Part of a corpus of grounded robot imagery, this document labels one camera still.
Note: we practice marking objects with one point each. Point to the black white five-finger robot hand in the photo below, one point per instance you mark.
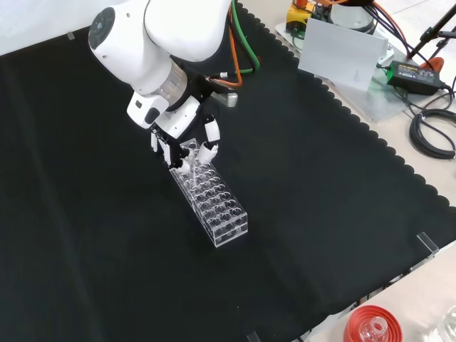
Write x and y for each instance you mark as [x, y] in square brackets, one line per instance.
[176, 123]

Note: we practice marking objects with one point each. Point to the clear glass test tube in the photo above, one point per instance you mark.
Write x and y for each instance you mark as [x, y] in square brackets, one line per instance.
[192, 172]

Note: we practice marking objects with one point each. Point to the clear acrylic test tube rack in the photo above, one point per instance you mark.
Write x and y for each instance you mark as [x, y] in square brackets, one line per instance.
[221, 214]

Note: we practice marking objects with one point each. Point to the black bench cloth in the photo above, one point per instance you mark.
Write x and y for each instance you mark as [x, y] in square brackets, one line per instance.
[107, 231]

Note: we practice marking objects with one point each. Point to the yellow stop button box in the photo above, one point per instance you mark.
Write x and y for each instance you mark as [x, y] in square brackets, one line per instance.
[297, 16]

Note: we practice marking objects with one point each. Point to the pale white board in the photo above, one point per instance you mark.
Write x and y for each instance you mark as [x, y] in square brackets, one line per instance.
[338, 53]

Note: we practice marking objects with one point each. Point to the clear cloth clip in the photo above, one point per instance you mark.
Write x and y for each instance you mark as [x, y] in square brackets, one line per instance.
[254, 336]
[427, 243]

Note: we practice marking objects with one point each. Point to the black power adapter green label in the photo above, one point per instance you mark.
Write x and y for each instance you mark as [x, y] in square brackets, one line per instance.
[413, 76]

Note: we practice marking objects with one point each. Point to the black tripod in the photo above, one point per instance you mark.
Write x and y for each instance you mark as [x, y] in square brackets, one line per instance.
[427, 35]

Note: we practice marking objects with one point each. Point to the orange clamp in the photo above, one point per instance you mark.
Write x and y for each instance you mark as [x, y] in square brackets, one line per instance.
[436, 64]

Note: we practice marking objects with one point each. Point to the red ribbed funnel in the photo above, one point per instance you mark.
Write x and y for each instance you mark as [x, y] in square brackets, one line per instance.
[356, 320]

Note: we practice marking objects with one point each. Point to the small clear glass bottle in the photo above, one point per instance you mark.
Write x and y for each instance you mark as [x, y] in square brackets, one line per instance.
[375, 326]

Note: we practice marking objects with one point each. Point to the clear glassware piece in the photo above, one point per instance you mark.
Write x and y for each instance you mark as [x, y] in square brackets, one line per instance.
[449, 326]

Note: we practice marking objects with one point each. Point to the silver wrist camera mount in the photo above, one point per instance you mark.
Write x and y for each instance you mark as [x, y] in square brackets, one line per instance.
[228, 99]

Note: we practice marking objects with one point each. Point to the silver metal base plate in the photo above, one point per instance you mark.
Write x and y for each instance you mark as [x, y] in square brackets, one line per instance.
[384, 103]

